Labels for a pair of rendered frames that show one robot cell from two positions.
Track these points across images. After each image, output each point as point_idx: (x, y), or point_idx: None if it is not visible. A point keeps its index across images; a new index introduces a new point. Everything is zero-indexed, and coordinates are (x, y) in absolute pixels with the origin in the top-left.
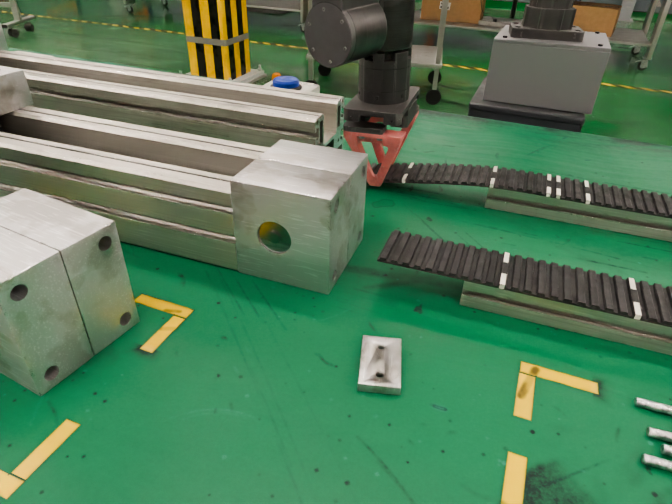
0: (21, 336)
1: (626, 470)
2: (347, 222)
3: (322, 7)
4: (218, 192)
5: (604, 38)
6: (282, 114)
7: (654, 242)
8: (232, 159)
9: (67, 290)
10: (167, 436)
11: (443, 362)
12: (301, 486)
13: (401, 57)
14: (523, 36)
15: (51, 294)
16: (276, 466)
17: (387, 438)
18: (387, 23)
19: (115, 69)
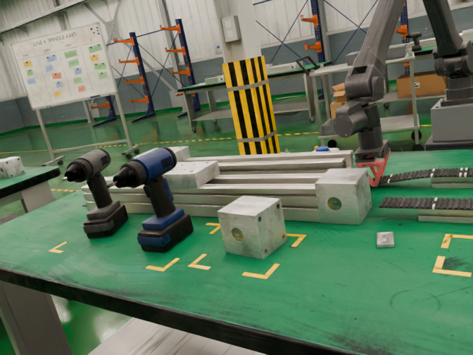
0: (260, 234)
1: None
2: (363, 195)
3: (339, 116)
4: (310, 189)
5: None
6: (326, 160)
7: None
8: (310, 179)
9: (269, 221)
10: (311, 263)
11: (412, 237)
12: (361, 269)
13: (376, 128)
14: (448, 105)
15: (266, 222)
16: (351, 266)
17: (390, 257)
18: (367, 116)
19: (243, 156)
